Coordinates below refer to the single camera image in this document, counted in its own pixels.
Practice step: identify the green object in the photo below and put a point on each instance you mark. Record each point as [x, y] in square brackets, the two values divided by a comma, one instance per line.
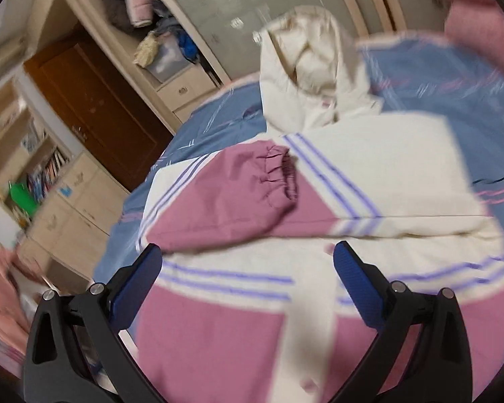
[23, 199]

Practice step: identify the row of books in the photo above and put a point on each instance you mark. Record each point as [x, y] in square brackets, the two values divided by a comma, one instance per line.
[46, 176]

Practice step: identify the beige wardrobe drawer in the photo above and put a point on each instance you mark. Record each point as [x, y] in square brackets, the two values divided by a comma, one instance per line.
[187, 90]

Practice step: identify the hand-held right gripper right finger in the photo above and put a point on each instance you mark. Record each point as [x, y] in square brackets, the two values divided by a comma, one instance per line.
[355, 279]

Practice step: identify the beige crumpled cloth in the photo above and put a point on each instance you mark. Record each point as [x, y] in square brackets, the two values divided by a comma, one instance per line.
[146, 50]

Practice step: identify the brown wooden door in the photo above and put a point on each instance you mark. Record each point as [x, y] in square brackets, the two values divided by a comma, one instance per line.
[105, 109]

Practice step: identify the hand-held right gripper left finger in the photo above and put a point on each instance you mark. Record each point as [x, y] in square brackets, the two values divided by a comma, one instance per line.
[136, 279]

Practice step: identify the blue striped blanket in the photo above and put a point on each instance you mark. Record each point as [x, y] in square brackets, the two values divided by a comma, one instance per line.
[218, 117]

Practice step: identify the clear plastic storage box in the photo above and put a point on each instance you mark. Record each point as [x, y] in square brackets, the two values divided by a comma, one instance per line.
[168, 63]

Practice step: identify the pink fuzzy cloth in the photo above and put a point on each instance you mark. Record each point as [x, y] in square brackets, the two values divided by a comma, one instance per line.
[2, 310]

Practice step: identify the beige bookshelf cabinet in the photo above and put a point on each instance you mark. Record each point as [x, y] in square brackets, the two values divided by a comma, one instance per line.
[80, 214]

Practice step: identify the pink and white hooded jacket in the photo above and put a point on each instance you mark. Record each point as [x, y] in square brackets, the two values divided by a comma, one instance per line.
[403, 168]

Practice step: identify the beige wardrobe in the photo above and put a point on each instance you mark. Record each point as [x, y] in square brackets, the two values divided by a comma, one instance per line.
[88, 12]

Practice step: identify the blue garment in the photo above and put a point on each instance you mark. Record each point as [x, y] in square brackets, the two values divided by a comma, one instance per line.
[189, 46]

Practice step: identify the blue sticker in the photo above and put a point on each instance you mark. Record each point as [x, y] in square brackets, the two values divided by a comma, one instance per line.
[66, 189]

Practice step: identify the dark brown hanging coat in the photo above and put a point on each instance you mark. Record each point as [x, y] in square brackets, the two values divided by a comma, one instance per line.
[115, 14]

